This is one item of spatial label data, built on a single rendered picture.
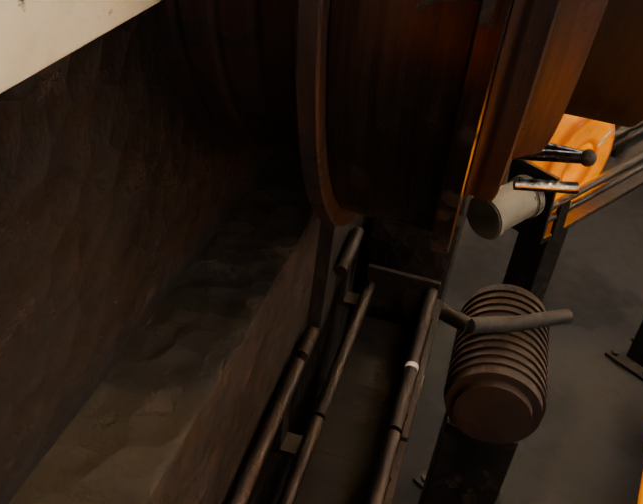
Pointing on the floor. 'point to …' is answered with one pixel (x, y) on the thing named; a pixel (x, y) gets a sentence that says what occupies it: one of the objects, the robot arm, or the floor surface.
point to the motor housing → (488, 400)
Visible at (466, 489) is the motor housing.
